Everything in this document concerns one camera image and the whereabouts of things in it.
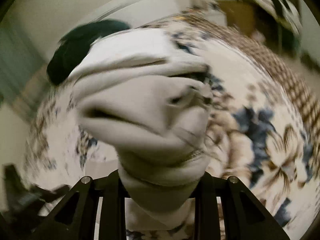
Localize dark green blanket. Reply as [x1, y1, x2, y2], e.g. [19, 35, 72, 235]
[46, 19, 132, 86]

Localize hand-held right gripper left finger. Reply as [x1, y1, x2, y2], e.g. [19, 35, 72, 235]
[30, 169, 126, 240]

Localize green curtain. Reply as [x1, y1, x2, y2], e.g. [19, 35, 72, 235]
[0, 21, 52, 122]

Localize floral bedsheet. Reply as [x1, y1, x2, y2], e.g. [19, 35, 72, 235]
[22, 14, 320, 240]

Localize grey long-sleeve shirt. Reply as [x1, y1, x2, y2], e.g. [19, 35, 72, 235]
[70, 56, 213, 230]

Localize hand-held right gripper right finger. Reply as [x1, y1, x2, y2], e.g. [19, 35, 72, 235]
[194, 173, 291, 240]

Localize white folded cloth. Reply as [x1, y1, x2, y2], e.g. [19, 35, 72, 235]
[84, 28, 182, 64]

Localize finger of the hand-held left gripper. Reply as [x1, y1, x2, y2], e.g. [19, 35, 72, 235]
[31, 184, 72, 202]

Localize white headboard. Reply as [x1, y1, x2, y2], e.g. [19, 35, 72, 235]
[82, 0, 192, 32]

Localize large cardboard box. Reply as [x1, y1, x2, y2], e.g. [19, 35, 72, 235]
[219, 0, 257, 38]

